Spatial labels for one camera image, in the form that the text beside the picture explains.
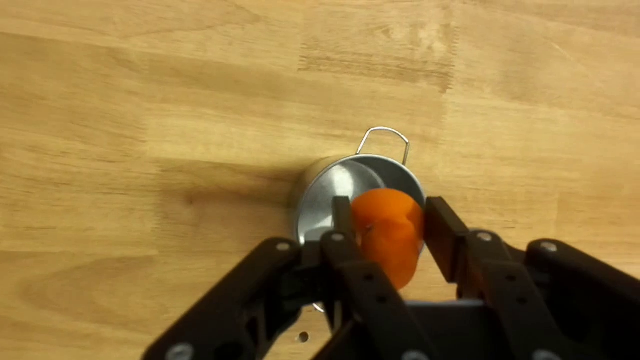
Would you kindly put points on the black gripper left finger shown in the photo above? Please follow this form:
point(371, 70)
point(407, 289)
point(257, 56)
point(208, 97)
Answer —
point(373, 293)

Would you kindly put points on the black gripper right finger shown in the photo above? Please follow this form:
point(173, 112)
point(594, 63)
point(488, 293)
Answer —
point(532, 293)

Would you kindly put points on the orange rubber duck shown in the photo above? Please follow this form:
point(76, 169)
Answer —
point(390, 231)

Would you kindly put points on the small steel pot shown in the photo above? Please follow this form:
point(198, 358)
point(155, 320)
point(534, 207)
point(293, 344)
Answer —
point(326, 192)

